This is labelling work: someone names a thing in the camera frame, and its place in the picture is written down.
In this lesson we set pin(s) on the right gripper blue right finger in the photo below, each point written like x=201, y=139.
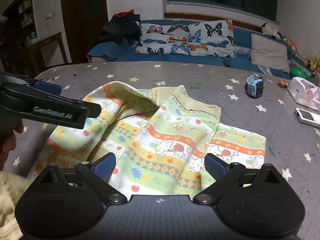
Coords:
x=225, y=176

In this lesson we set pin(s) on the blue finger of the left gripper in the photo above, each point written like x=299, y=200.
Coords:
x=48, y=87

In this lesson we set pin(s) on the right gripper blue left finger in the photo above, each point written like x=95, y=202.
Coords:
x=95, y=175

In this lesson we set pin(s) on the colourful patterned baby garment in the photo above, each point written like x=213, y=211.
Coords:
x=160, y=137

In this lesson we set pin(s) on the black clothes pile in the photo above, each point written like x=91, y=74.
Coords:
x=123, y=25

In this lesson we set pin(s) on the wooden side table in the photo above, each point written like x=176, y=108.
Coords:
x=30, y=51

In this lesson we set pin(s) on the blue sofa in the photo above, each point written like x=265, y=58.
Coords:
x=122, y=51

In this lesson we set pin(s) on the dark wooden door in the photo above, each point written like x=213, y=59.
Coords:
x=82, y=19

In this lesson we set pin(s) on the white remote control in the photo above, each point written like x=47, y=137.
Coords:
x=307, y=117

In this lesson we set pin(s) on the small orange toy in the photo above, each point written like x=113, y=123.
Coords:
x=282, y=84

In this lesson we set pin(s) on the white pink plastic bag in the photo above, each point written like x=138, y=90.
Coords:
x=304, y=93

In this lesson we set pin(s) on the grey cushion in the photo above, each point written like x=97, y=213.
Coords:
x=269, y=53

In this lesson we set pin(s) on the butterfly pattern pillow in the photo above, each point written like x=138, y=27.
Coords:
x=212, y=38

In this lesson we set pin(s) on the black white plush toy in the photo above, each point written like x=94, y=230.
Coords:
x=266, y=29

